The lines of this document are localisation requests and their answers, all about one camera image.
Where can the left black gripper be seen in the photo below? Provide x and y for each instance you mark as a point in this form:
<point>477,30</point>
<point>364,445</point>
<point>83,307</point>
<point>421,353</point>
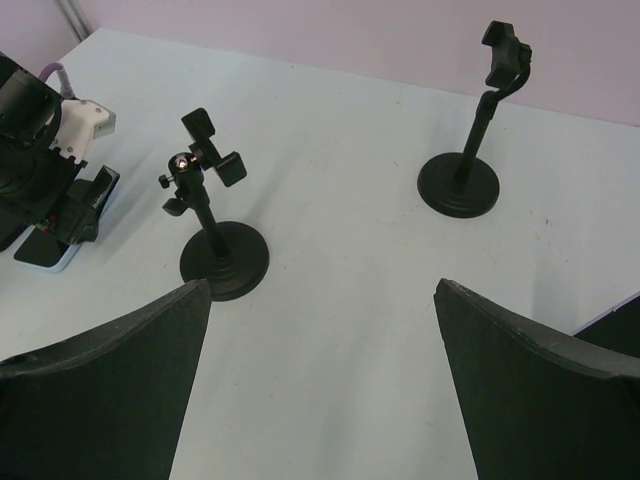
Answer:
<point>33,181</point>

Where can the left aluminium frame post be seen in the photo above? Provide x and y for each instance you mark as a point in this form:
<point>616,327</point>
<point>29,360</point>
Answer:
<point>75,18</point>

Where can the black-screen blue-edged phone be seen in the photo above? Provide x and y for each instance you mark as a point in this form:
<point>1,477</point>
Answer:
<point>616,330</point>

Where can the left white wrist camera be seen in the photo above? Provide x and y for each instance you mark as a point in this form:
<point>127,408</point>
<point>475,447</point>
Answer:
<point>82,122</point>

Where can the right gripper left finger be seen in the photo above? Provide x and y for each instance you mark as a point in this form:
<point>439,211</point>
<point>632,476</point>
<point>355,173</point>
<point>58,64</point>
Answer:
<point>108,403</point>

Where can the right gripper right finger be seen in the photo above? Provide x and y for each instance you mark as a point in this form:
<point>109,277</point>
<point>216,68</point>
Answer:
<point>537,403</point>

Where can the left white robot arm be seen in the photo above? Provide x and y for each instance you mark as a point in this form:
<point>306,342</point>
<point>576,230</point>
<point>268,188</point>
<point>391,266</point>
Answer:
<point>45,136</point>

